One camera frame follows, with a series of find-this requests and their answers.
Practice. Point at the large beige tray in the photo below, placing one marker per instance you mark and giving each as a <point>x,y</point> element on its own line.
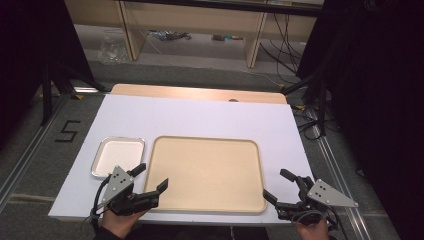
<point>206,173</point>

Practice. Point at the black curtain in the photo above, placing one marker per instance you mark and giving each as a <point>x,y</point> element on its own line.
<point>30,50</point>
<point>376,100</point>

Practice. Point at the wooden background desk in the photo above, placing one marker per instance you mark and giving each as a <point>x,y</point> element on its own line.
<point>200,16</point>

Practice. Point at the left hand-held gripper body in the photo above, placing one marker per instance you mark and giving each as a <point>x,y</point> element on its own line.
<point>116,186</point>

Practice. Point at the aluminium floor rail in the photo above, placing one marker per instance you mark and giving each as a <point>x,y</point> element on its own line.
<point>30,146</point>
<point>340,180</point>

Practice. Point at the black metal stand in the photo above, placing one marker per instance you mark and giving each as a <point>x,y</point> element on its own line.
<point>46,93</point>
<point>321,100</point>

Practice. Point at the small metal tray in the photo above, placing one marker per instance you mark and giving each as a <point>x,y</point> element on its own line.
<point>118,155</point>

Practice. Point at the person's right hand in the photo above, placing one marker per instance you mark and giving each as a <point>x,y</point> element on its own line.
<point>313,231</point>

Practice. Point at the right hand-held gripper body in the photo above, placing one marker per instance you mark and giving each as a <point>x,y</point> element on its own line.
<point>325,195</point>

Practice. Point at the clear plastic bag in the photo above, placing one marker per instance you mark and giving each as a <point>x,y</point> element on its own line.
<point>111,46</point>

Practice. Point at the white board sheet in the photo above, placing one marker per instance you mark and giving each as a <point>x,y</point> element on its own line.
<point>200,116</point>

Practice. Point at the bluish clutter under desk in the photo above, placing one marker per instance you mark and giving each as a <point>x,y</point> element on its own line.
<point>168,35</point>

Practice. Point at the person's left hand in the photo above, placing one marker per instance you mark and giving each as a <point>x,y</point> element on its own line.
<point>120,223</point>

